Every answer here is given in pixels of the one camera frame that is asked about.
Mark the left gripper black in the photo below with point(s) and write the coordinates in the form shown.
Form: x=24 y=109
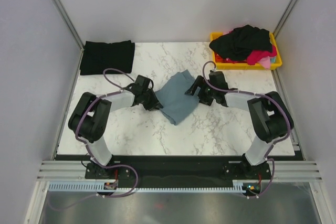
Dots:
x=155 y=104

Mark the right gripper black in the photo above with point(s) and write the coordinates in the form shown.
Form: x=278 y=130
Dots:
x=200 y=82

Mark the blue-grey t shirt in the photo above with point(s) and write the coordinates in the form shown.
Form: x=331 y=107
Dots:
x=177 y=106

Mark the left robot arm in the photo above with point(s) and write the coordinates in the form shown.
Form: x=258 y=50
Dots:
x=90 y=116

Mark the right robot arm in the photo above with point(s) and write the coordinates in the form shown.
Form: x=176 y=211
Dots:
x=270 y=118

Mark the red t shirt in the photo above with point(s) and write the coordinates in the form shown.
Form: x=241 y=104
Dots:
x=219 y=59

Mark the crumpled black t shirt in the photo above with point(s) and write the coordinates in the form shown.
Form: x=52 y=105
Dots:
x=238 y=44

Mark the folded black t shirt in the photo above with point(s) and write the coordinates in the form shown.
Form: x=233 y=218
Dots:
x=98 y=56

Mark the light pink t shirt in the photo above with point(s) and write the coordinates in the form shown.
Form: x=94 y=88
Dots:
x=265 y=62

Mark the yellow plastic bin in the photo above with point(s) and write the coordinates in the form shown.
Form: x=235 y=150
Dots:
x=244 y=66

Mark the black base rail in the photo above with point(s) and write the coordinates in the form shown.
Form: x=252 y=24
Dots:
x=174 y=170

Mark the white slotted cable duct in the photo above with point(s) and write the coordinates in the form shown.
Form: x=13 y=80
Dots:
x=104 y=187

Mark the aluminium front rail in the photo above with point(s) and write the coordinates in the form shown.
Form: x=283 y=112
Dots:
x=283 y=171

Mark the right aluminium frame post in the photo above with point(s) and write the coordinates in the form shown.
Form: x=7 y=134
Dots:
x=287 y=12

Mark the aluminium frame post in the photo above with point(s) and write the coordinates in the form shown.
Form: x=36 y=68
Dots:
x=62 y=11
x=287 y=12

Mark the left aluminium frame post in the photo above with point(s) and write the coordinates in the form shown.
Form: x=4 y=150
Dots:
x=62 y=11

